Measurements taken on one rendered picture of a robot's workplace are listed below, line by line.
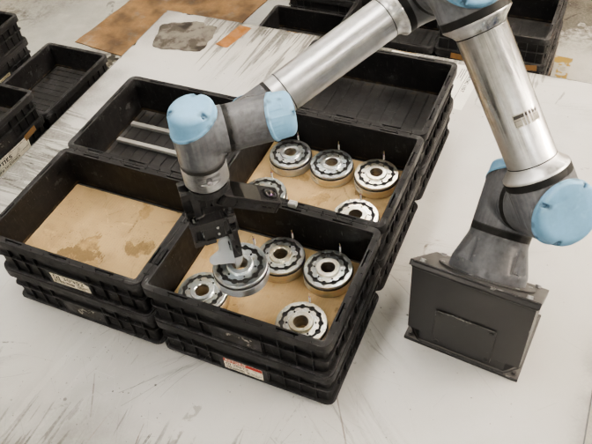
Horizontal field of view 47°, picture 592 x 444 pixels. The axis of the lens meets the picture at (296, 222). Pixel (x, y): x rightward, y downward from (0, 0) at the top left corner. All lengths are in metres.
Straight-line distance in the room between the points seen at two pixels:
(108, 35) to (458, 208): 2.63
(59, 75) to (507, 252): 2.17
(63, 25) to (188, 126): 3.19
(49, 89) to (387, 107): 1.57
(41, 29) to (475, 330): 3.30
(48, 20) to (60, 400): 3.00
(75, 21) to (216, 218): 3.10
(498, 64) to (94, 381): 1.02
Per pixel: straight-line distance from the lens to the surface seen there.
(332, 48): 1.20
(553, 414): 1.46
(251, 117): 1.04
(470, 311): 1.35
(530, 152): 1.18
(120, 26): 4.01
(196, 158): 1.06
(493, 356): 1.44
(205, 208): 1.16
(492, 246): 1.32
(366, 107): 1.84
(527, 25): 2.83
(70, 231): 1.66
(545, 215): 1.18
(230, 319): 1.28
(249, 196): 1.17
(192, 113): 1.03
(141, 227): 1.61
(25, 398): 1.59
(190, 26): 2.48
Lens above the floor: 1.97
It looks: 47 degrees down
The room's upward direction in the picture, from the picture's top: 7 degrees counter-clockwise
